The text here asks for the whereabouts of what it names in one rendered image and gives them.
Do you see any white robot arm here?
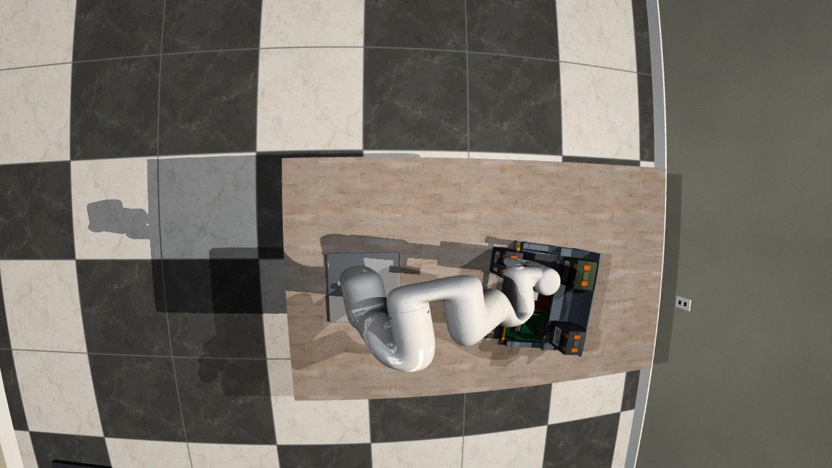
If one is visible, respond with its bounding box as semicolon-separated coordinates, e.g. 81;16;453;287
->
338;261;560;372

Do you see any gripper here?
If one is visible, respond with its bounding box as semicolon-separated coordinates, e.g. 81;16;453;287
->
494;258;529;272

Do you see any red open bin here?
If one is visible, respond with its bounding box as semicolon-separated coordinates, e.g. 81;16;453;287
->
534;295;551;312

